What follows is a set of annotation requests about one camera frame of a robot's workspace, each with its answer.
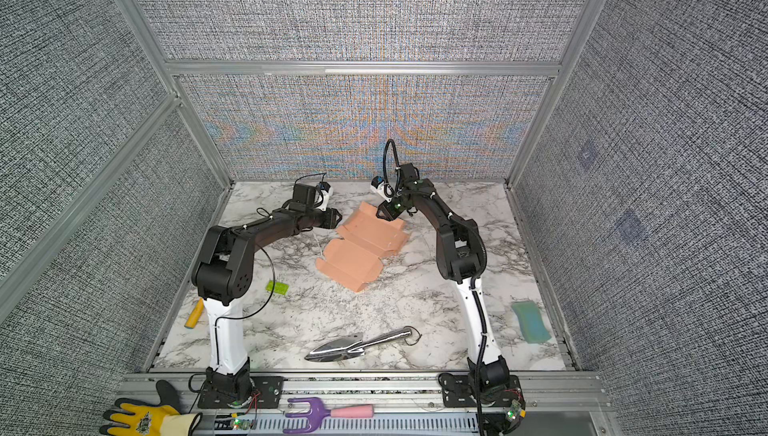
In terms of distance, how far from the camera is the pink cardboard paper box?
0.97m

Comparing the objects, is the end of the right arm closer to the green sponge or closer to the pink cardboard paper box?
the pink cardboard paper box

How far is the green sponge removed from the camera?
83 cm

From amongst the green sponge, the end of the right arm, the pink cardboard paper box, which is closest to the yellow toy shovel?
the pink cardboard paper box

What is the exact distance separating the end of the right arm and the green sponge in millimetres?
445

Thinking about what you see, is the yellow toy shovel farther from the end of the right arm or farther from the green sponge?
the green sponge

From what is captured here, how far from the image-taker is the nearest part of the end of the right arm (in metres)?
0.82
